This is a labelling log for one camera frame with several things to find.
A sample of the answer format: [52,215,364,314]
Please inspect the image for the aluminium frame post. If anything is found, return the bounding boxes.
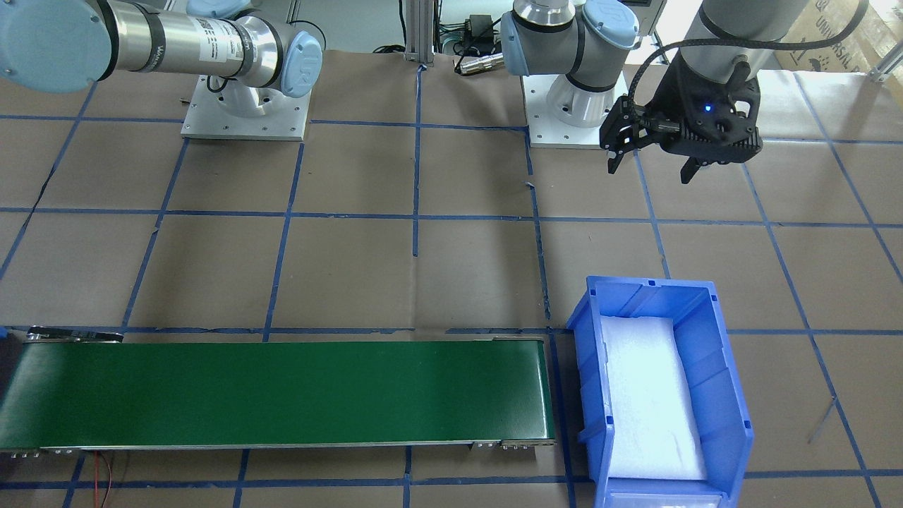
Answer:
[402,0,439,67]

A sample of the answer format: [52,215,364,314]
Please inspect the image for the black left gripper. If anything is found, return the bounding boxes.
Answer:
[600,56,762,186]

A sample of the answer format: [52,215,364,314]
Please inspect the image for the blue plastic bin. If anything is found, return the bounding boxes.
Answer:
[566,276,754,507]

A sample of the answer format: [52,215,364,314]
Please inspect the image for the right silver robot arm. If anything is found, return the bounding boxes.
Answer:
[1,1,325,118]

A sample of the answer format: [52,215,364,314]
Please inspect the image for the green conveyor belt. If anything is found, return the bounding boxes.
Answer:
[2,339,555,452]

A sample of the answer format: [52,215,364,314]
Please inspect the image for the white foam pad bin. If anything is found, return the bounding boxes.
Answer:
[601,316,708,481]

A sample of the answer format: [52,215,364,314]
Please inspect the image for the black power adapter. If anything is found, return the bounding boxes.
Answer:
[462,14,495,52]

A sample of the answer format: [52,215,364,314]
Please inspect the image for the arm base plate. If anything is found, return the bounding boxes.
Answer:
[181,76,312,141]
[521,73,628,149]

